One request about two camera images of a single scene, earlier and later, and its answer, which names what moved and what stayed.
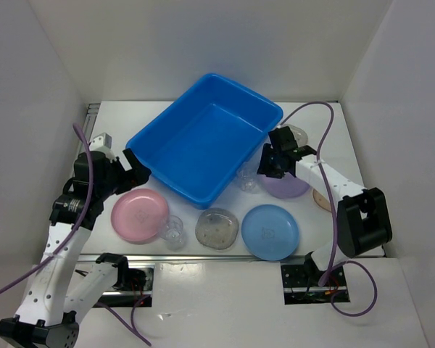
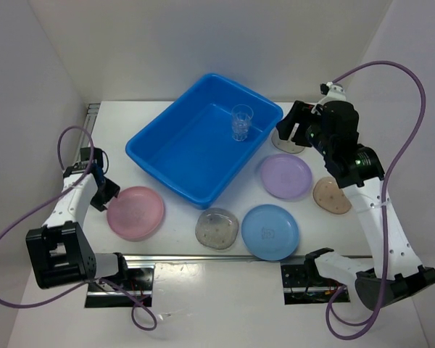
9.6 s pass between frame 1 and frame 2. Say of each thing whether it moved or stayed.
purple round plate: stayed
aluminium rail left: stayed
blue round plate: stayed
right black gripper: moved
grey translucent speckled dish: stayed
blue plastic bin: stayed
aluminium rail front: stayed
